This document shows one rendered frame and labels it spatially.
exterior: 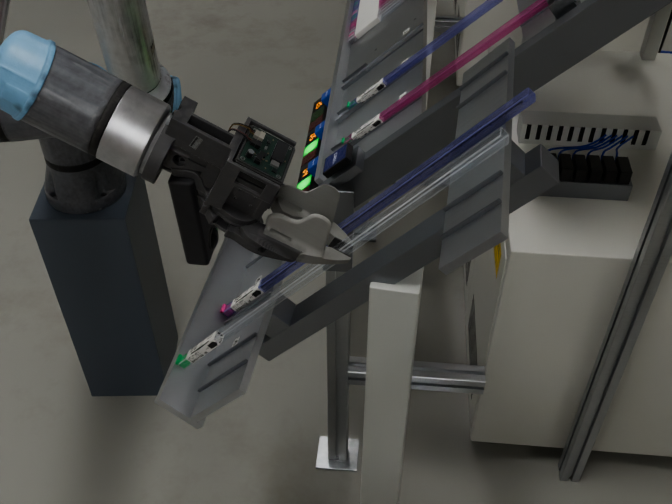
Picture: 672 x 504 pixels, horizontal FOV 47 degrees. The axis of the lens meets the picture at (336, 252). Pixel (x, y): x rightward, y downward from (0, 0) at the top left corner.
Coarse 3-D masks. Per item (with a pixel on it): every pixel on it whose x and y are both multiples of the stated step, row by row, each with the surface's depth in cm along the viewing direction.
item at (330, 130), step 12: (348, 0) 170; (348, 12) 165; (348, 24) 162; (348, 48) 156; (336, 60) 152; (348, 60) 153; (336, 72) 147; (336, 84) 144; (336, 96) 142; (336, 108) 139; (324, 132) 133; (336, 132) 135; (324, 144) 130; (324, 156) 128; (324, 180) 124
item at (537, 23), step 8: (520, 0) 116; (528, 0) 114; (536, 0) 112; (584, 0) 102; (520, 8) 114; (544, 8) 108; (536, 16) 109; (544, 16) 107; (552, 16) 106; (528, 24) 109; (536, 24) 108; (544, 24) 106; (528, 32) 108; (536, 32) 106
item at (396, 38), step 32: (416, 0) 147; (384, 32) 149; (416, 32) 137; (352, 64) 150; (384, 64) 139; (416, 64) 128; (352, 96) 140; (384, 96) 130; (352, 128) 132; (384, 128) 122
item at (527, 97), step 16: (528, 96) 73; (496, 112) 76; (512, 112) 75; (480, 128) 76; (496, 128) 76; (464, 144) 78; (432, 160) 81; (448, 160) 80; (416, 176) 82; (384, 192) 85; (400, 192) 84; (368, 208) 86; (352, 224) 88; (272, 272) 98; (288, 272) 95
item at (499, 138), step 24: (480, 144) 66; (504, 144) 64; (456, 168) 67; (432, 192) 69; (384, 216) 72; (360, 240) 75; (312, 264) 79; (288, 288) 81; (264, 312) 85; (216, 336) 89
